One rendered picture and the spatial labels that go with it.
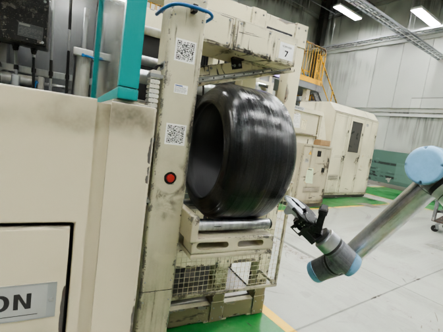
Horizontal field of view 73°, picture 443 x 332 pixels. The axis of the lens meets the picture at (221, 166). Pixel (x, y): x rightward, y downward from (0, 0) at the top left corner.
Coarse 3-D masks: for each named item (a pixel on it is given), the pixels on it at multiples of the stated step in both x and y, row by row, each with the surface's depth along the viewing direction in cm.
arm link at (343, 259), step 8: (336, 248) 110; (344, 248) 110; (328, 256) 112; (336, 256) 110; (344, 256) 110; (352, 256) 110; (328, 264) 114; (336, 264) 112; (344, 264) 110; (352, 264) 109; (360, 264) 110; (336, 272) 114; (344, 272) 112; (352, 272) 110
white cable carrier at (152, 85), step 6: (156, 72) 101; (150, 78) 105; (156, 78) 101; (150, 84) 101; (156, 84) 106; (150, 90) 101; (156, 90) 102; (150, 96) 101; (156, 96) 102; (150, 102) 103; (156, 102) 103
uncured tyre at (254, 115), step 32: (224, 96) 109; (256, 96) 110; (192, 128) 136; (224, 128) 104; (256, 128) 101; (288, 128) 108; (192, 160) 147; (224, 160) 103; (256, 160) 100; (288, 160) 106; (192, 192) 127; (224, 192) 104; (256, 192) 105
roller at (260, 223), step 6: (204, 222) 109; (210, 222) 110; (216, 222) 112; (222, 222) 113; (228, 222) 114; (234, 222) 115; (240, 222) 116; (246, 222) 117; (252, 222) 119; (258, 222) 120; (264, 222) 121; (270, 222) 123; (198, 228) 108; (204, 228) 109; (210, 228) 110; (216, 228) 111; (222, 228) 113; (228, 228) 114; (234, 228) 115; (240, 228) 116; (246, 228) 118; (252, 228) 119; (258, 228) 121; (264, 228) 122
